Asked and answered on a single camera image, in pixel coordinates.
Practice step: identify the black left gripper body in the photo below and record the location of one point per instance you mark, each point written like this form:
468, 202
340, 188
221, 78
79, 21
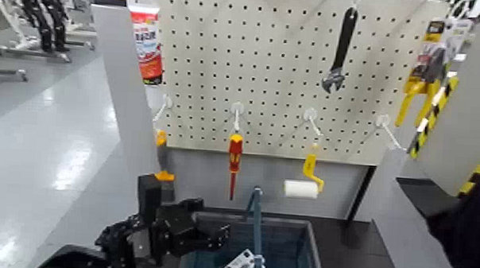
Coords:
177, 229

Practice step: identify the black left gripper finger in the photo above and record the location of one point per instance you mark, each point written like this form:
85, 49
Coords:
214, 244
217, 230

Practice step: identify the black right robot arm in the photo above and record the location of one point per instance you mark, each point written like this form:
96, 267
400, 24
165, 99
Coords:
476, 241

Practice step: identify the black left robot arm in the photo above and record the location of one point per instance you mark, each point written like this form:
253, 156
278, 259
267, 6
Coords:
116, 244

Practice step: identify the orange and grey scraper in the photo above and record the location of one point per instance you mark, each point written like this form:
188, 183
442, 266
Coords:
164, 176

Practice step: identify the grey backing board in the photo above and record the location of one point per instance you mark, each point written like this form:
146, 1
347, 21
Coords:
270, 178

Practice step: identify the red yellow screwdriver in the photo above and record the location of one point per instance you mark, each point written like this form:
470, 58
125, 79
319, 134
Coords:
235, 151

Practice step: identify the white pegboard hook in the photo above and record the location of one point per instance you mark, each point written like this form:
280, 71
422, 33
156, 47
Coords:
385, 122
237, 113
311, 116
164, 105

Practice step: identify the grey partition panel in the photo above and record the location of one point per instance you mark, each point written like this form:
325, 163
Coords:
122, 81

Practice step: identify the white pegboard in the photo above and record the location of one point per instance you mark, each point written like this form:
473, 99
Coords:
288, 54

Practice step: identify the red and white tube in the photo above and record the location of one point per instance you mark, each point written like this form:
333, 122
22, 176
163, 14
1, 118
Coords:
147, 41

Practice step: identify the black adjustable wrench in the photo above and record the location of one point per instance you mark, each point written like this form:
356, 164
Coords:
346, 32

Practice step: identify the black robot on stand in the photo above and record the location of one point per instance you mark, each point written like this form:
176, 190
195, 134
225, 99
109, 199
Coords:
42, 9

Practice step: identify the yellow pliers in package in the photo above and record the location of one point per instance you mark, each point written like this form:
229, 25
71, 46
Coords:
430, 69

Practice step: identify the grey panel with hazard tape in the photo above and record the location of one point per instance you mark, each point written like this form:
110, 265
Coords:
476, 103

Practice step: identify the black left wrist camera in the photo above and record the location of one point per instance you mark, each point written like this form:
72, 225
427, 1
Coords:
148, 200

